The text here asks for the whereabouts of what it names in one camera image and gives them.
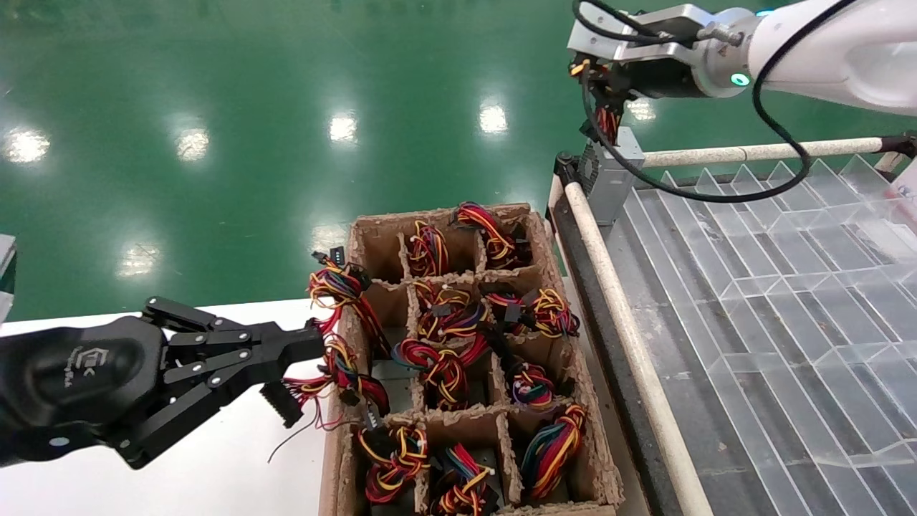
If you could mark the brown cardboard divider box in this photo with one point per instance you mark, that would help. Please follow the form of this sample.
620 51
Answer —
458 423

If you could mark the black tube corner joint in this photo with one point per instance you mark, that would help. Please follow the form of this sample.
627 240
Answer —
564 170
904 145

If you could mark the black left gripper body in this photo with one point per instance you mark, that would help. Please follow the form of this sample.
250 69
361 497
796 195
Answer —
79 380

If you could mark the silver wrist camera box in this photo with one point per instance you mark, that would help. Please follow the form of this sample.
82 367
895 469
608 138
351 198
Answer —
645 36

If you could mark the long white cart rail tube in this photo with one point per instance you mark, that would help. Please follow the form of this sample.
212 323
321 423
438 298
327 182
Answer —
594 236
716 154

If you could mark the clear acrylic divider tray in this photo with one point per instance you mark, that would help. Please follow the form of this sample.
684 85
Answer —
752 287

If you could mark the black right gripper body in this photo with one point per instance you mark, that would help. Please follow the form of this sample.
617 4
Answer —
666 79

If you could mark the clear bag with red print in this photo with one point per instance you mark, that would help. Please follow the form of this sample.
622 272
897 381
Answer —
908 188

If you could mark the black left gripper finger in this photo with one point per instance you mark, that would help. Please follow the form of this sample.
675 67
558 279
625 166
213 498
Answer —
236 333
215 390

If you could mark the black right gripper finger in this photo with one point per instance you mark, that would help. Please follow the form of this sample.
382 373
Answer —
599 89
620 89

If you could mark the grey metal object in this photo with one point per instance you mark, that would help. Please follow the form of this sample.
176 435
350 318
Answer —
6 258

